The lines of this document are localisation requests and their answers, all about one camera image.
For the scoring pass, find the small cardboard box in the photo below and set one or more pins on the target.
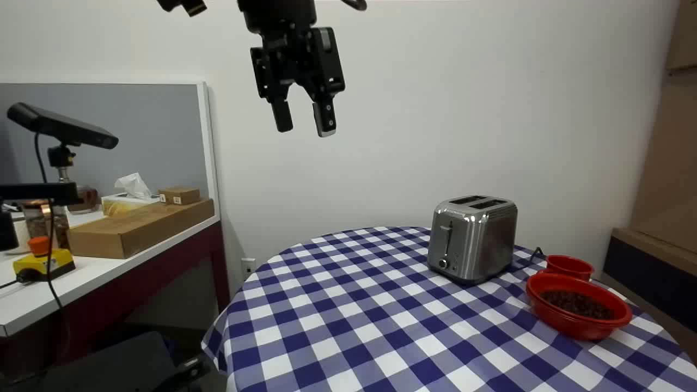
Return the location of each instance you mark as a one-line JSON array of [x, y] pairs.
[[179, 195]]

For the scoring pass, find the white desk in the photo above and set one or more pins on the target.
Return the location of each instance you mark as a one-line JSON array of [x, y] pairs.
[[102, 272]]

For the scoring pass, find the brown jar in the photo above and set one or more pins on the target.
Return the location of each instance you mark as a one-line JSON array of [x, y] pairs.
[[37, 220]]

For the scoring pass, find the black flat device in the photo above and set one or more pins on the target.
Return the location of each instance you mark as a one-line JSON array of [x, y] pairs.
[[35, 193]]

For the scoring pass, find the dark coffee beans pile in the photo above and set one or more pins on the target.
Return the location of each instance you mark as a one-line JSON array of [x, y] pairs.
[[578, 304]]

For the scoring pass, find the grey partition panel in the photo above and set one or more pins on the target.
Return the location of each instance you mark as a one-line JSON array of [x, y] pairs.
[[145, 134]]

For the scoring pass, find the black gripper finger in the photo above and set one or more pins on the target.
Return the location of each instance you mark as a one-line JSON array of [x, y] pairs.
[[281, 116], [325, 121]]

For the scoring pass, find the yellow orange toy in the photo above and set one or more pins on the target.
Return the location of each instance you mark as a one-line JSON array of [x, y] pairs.
[[44, 261]]

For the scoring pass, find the black stereo camera bar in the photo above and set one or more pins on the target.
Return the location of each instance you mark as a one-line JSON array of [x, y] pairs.
[[62, 128]]

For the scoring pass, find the large flat cardboard box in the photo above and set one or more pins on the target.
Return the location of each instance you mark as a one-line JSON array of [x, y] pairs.
[[138, 228]]

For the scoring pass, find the blue white checkered tablecloth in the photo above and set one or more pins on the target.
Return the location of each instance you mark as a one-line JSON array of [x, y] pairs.
[[378, 319]]

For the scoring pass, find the red bowl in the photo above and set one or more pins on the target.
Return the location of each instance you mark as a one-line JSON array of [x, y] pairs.
[[558, 316]]

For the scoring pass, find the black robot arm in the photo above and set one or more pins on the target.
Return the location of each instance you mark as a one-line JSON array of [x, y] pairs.
[[279, 14]]

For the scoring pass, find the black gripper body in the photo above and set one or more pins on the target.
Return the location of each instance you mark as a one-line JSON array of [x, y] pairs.
[[297, 61]]

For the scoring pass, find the white tissue pack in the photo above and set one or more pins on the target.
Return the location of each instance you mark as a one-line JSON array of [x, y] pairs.
[[131, 191]]

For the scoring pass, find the silver two-slot toaster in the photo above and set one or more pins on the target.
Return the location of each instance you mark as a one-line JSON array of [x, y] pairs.
[[471, 241]]

